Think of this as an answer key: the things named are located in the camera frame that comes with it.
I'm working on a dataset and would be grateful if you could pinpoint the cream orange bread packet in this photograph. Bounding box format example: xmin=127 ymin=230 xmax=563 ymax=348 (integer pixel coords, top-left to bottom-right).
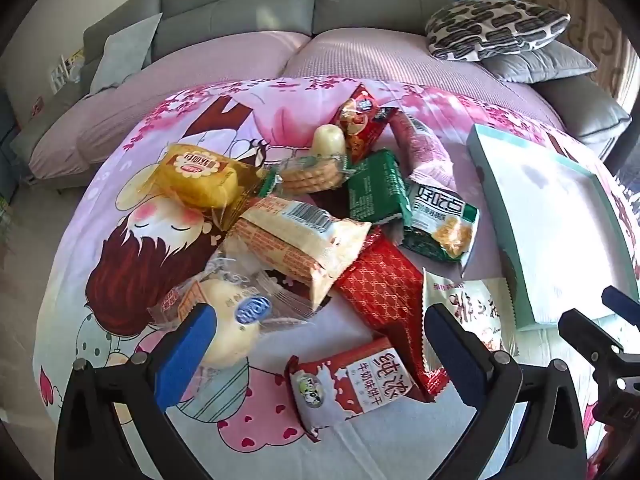
xmin=222 ymin=195 xmax=373 ymax=311

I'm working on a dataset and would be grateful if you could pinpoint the grey sofa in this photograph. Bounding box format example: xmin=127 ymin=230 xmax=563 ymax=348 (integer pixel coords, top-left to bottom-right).
xmin=10 ymin=0 xmax=633 ymax=196

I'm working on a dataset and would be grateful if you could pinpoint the pink snack packet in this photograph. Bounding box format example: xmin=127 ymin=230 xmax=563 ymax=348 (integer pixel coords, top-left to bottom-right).
xmin=390 ymin=110 xmax=456 ymax=183

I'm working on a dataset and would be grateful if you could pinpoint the pale yellow round snack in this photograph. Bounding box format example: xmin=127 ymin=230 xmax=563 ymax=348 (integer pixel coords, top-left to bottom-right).
xmin=312 ymin=124 xmax=347 ymax=158

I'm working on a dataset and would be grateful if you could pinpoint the light grey pillow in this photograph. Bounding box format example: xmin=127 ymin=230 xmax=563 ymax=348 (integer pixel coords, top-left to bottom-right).
xmin=89 ymin=12 xmax=163 ymax=96

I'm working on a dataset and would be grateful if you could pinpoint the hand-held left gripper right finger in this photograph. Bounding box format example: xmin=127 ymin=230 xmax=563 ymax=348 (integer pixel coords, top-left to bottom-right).
xmin=422 ymin=302 xmax=590 ymax=480

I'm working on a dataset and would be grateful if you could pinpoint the yellow cake packet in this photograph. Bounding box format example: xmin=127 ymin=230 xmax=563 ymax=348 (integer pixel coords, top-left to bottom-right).
xmin=159 ymin=144 xmax=268 ymax=211

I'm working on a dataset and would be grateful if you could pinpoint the pink printed cartoon blanket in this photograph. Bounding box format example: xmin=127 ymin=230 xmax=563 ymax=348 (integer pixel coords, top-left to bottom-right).
xmin=35 ymin=75 xmax=640 ymax=480

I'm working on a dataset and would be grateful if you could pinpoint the pink quilted sofa cover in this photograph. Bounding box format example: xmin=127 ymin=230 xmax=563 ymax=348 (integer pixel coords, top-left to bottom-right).
xmin=27 ymin=27 xmax=581 ymax=181

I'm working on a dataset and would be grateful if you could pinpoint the green white biscuit packet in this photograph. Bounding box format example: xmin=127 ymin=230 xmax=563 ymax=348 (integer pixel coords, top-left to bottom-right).
xmin=400 ymin=180 xmax=481 ymax=273

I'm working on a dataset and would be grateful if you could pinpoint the beige patterned curtain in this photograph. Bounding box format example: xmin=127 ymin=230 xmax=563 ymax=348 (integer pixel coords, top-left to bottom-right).
xmin=525 ymin=0 xmax=631 ymax=106

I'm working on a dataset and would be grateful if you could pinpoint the red patterned snack packet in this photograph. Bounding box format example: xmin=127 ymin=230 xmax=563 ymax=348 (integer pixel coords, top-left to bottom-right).
xmin=332 ymin=227 xmax=451 ymax=403

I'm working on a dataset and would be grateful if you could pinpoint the red cookie packet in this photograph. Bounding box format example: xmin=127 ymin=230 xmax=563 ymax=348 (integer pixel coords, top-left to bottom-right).
xmin=332 ymin=84 xmax=400 ymax=163

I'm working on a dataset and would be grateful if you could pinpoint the white red print packet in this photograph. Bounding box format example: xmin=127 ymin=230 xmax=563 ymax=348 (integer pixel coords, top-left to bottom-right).
xmin=421 ymin=267 xmax=516 ymax=361

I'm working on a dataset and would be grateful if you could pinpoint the teal white shallow box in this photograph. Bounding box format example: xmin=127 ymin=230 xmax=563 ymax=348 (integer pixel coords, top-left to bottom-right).
xmin=467 ymin=124 xmax=626 ymax=331

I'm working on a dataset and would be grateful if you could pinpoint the black white patterned pillow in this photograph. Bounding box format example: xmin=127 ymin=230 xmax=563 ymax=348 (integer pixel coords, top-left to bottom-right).
xmin=425 ymin=0 xmax=572 ymax=61

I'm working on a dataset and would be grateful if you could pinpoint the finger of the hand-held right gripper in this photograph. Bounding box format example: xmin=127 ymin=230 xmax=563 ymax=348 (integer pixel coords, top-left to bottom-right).
xmin=557 ymin=309 xmax=628 ymax=386
xmin=601 ymin=286 xmax=640 ymax=317

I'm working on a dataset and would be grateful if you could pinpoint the clear sandwich biscuit packet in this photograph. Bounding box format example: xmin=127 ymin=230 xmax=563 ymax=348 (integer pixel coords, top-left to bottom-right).
xmin=260 ymin=152 xmax=351 ymax=196

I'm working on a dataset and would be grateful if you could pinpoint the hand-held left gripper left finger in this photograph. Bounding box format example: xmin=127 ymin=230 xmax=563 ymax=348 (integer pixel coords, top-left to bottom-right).
xmin=54 ymin=302 xmax=221 ymax=480

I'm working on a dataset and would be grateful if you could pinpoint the dark green snack packet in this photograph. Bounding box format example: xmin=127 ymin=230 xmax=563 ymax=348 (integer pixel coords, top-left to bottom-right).
xmin=347 ymin=149 xmax=416 ymax=223

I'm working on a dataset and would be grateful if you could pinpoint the red white milk biscuit packet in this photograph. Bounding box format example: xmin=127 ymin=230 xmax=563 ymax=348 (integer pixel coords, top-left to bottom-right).
xmin=284 ymin=336 xmax=426 ymax=443

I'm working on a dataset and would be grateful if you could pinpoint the clear round pastry packet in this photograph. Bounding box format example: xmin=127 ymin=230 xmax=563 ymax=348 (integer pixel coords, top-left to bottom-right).
xmin=150 ymin=255 xmax=321 ymax=371

